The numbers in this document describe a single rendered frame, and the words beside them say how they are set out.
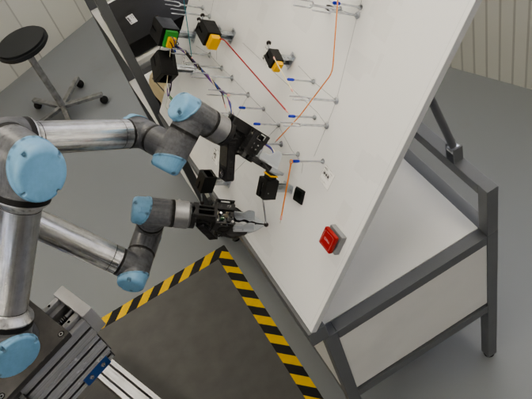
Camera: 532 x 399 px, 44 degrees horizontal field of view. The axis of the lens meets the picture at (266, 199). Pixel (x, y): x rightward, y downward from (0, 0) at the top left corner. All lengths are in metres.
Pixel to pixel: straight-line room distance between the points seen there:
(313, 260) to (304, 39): 0.59
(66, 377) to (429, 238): 1.10
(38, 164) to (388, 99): 0.78
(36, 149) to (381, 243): 1.10
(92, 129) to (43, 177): 0.28
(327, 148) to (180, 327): 1.53
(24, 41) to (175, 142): 2.60
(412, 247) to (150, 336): 1.47
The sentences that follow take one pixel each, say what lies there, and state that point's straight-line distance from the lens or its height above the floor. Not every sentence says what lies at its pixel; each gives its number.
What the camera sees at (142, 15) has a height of 1.12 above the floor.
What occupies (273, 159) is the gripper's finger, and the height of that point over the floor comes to 1.22.
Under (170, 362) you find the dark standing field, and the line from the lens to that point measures 2.96.
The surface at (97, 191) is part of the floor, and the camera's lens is 3.78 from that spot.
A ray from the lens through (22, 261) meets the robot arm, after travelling 1.44.
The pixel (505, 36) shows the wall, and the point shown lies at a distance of 3.48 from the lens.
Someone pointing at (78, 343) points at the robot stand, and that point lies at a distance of 1.83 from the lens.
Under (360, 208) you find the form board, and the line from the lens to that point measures 1.61.
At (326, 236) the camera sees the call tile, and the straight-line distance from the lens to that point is 1.67.
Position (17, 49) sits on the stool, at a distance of 4.07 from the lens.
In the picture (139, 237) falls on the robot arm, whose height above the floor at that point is 1.15.
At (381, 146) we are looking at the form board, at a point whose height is 1.32.
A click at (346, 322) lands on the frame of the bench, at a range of 1.90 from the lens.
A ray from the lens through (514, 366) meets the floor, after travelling 2.70.
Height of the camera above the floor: 2.44
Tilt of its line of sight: 48 degrees down
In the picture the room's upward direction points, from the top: 22 degrees counter-clockwise
